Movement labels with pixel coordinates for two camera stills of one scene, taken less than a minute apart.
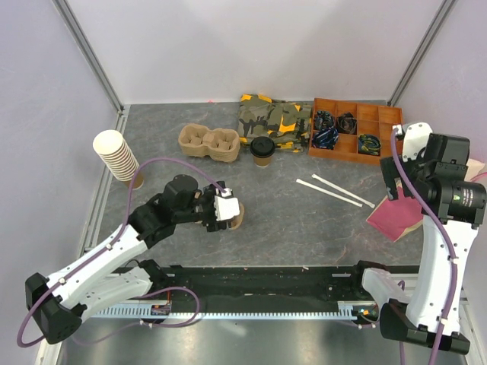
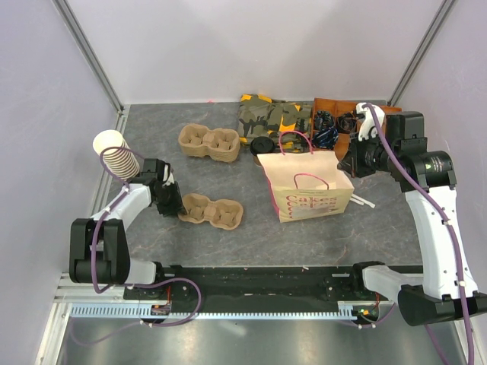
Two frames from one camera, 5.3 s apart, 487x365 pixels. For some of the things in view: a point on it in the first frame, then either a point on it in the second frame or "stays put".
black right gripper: x=390 y=173 -> x=354 y=165
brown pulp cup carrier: x=219 y=144 stays put
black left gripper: x=210 y=192 -> x=176 y=206
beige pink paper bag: x=397 y=218 -> x=306 y=185
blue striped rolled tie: x=326 y=138 stays put
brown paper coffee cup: x=262 y=162 stays put
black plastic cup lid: x=262 y=147 stays put
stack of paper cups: x=112 y=147 stays put
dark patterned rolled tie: x=346 y=123 stays put
